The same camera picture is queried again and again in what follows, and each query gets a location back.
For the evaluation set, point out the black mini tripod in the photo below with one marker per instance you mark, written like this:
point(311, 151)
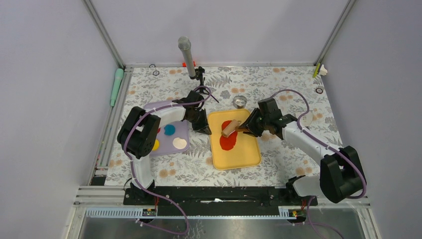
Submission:
point(199, 75)

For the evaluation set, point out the flat yellow dough disc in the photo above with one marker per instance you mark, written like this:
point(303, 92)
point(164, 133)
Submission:
point(156, 145)

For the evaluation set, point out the purple tray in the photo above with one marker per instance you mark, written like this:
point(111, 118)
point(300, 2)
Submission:
point(169, 113)

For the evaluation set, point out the flat blue dough disc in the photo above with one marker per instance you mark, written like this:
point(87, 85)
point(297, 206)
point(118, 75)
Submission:
point(169, 130)

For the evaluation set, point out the grey microphone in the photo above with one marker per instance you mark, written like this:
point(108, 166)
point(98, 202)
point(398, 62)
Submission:
point(185, 45)

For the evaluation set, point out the wooden dough roller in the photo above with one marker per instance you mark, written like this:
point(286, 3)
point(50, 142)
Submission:
point(232, 127)

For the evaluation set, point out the flat white dough disc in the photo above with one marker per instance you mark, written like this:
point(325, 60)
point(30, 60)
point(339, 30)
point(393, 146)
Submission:
point(179, 143)

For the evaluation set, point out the white corner clip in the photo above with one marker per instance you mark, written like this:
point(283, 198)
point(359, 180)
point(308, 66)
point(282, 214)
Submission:
point(320, 70)

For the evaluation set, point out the metal dough scraper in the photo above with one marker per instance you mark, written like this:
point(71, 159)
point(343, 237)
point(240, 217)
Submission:
point(307, 119)

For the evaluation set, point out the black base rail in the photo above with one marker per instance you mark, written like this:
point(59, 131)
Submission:
point(216, 201)

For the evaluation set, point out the red dough ball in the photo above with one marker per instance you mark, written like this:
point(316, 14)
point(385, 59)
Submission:
point(227, 143)

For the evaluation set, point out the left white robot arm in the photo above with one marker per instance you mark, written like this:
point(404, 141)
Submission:
point(138, 134)

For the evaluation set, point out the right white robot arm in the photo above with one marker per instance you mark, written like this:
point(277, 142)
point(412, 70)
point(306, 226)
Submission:
point(340, 171)

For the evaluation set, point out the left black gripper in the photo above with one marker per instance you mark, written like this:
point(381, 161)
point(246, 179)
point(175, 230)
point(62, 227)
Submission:
point(203, 128)

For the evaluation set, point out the yellow tray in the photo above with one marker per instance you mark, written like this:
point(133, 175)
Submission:
point(246, 152)

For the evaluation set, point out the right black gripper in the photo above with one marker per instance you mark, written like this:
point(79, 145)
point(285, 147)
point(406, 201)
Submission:
point(249, 125)

